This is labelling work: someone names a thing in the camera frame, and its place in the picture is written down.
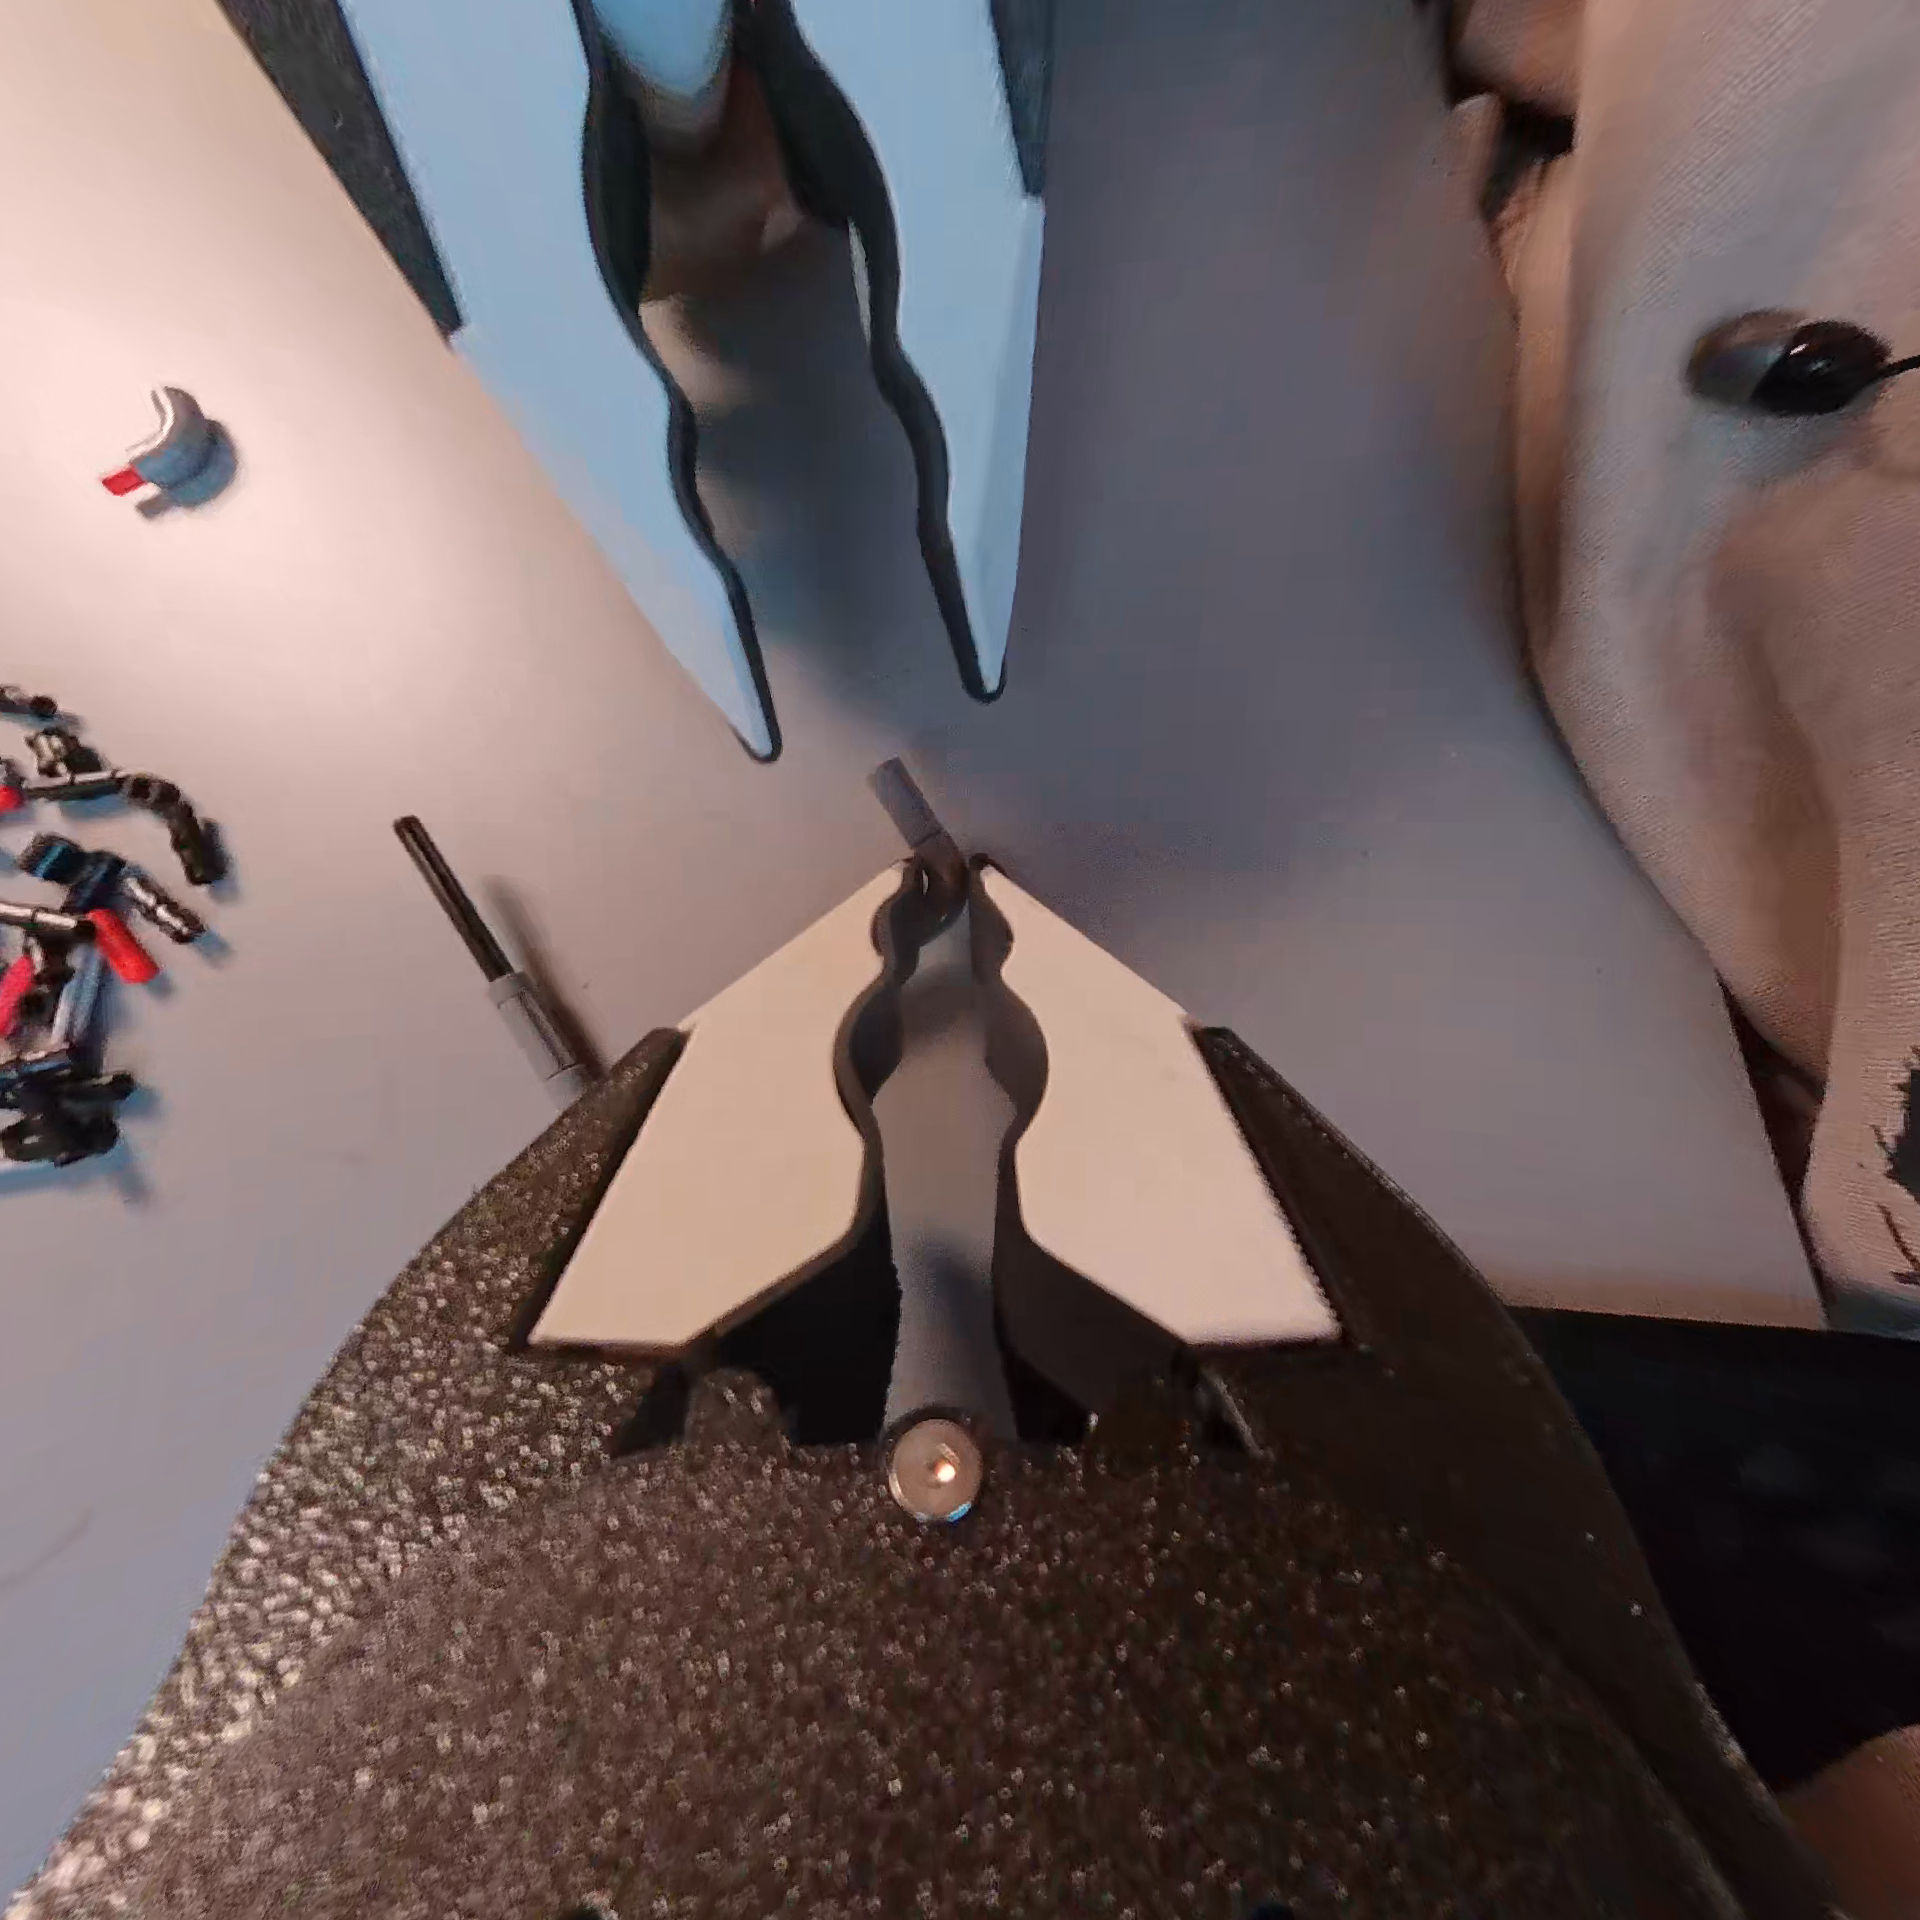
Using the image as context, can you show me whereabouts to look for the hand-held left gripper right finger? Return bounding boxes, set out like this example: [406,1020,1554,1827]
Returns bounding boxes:
[966,858,1342,1442]

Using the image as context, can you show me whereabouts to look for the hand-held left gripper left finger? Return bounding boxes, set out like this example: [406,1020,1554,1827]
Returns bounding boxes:
[527,858,922,1442]

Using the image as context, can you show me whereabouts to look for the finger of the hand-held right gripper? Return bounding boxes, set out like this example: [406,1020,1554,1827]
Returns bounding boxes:
[335,0,783,764]
[757,0,1047,704]

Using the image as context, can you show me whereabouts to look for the grey bent rod red caps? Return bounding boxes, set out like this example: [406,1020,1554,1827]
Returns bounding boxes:
[102,387,239,505]

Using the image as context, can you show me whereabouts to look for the grey tube with black axle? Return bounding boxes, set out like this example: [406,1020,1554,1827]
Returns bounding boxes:
[874,759,968,923]

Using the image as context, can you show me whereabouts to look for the grey desk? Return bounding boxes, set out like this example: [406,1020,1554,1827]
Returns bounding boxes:
[0,0,1823,1772]

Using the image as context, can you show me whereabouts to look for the person's right hand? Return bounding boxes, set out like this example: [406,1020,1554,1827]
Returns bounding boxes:
[638,90,858,308]

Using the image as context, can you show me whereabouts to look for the black axle with silver sleeve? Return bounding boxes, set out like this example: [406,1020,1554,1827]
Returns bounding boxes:
[392,815,605,1085]

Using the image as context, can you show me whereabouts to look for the pile of black red pins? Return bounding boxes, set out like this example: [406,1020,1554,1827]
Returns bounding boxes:
[0,681,230,1172]

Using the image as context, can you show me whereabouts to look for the black earphone cord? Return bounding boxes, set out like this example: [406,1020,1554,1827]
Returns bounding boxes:
[1687,306,1920,418]

